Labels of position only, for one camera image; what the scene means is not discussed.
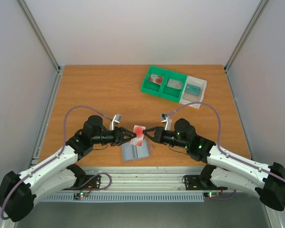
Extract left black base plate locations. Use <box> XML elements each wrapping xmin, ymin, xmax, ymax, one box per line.
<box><xmin>69</xmin><ymin>175</ymin><xmax>101</xmax><ymax>190</ymax></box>

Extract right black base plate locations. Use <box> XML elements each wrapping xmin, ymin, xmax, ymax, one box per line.
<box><xmin>182</xmin><ymin>175</ymin><xmax>227</xmax><ymax>191</ymax></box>

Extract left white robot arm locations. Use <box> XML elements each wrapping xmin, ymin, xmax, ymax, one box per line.
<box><xmin>0</xmin><ymin>115</ymin><xmax>136</xmax><ymax>222</ymax></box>

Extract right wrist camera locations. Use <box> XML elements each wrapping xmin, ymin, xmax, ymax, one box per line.
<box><xmin>160</xmin><ymin>113</ymin><xmax>172</xmax><ymax>131</ymax></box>

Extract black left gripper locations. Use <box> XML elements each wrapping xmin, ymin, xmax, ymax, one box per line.
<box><xmin>92</xmin><ymin>127</ymin><xmax>137</xmax><ymax>146</ymax></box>

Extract right controller board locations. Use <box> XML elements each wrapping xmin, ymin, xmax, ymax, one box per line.
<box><xmin>204</xmin><ymin>191</ymin><xmax>221</xmax><ymax>199</ymax></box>

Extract grey card in bin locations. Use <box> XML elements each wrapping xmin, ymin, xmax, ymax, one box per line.
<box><xmin>167</xmin><ymin>78</ymin><xmax>183</xmax><ymax>90</ymax></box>

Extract red circle card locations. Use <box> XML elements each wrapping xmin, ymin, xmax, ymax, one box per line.
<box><xmin>130</xmin><ymin>125</ymin><xmax>146</xmax><ymax>146</ymax></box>
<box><xmin>148</xmin><ymin>74</ymin><xmax>164</xmax><ymax>85</ymax></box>

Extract green two-compartment bin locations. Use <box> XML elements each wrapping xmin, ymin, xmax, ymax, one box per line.
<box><xmin>141</xmin><ymin>66</ymin><xmax>187</xmax><ymax>103</ymax></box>

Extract controller board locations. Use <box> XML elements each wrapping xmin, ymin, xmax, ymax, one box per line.
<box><xmin>204</xmin><ymin>191</ymin><xmax>221</xmax><ymax>199</ymax></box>
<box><xmin>73</xmin><ymin>192</ymin><xmax>89</xmax><ymax>200</ymax></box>

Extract left controller board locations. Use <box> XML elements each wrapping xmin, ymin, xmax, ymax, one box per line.
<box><xmin>73</xmin><ymin>192</ymin><xmax>89</xmax><ymax>200</ymax></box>

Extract aluminium frame post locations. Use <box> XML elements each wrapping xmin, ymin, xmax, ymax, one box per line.
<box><xmin>17</xmin><ymin>0</ymin><xmax>61</xmax><ymax>72</ymax></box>
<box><xmin>224</xmin><ymin>0</ymin><xmax>269</xmax><ymax>74</ymax></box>

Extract grey slotted cable duct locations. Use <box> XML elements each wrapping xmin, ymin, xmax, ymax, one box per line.
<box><xmin>43</xmin><ymin>192</ymin><xmax>204</xmax><ymax>203</ymax></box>

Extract white plastic bin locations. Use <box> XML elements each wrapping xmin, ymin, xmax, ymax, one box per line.
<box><xmin>179</xmin><ymin>76</ymin><xmax>207</xmax><ymax>105</ymax></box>

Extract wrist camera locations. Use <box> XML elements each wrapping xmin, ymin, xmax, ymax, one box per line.
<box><xmin>109</xmin><ymin>114</ymin><xmax>122</xmax><ymax>130</ymax></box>
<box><xmin>160</xmin><ymin>113</ymin><xmax>172</xmax><ymax>131</ymax></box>

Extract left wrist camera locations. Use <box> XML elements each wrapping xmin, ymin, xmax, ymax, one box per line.
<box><xmin>109</xmin><ymin>114</ymin><xmax>122</xmax><ymax>130</ymax></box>

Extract teal card in bin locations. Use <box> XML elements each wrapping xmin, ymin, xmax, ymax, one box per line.
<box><xmin>185</xmin><ymin>84</ymin><xmax>201</xmax><ymax>96</ymax></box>

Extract aluminium front rail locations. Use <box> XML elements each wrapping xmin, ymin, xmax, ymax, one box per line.
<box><xmin>30</xmin><ymin>166</ymin><xmax>274</xmax><ymax>193</ymax></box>

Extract left aluminium frame post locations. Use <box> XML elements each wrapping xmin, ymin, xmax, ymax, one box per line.
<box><xmin>17</xmin><ymin>0</ymin><xmax>61</xmax><ymax>72</ymax></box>

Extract right aluminium frame post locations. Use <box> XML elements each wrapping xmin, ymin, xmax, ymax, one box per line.
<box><xmin>224</xmin><ymin>0</ymin><xmax>269</xmax><ymax>74</ymax></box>

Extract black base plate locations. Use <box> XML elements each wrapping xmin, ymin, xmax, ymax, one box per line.
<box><xmin>182</xmin><ymin>175</ymin><xmax>227</xmax><ymax>191</ymax></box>
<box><xmin>69</xmin><ymin>175</ymin><xmax>101</xmax><ymax>190</ymax></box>

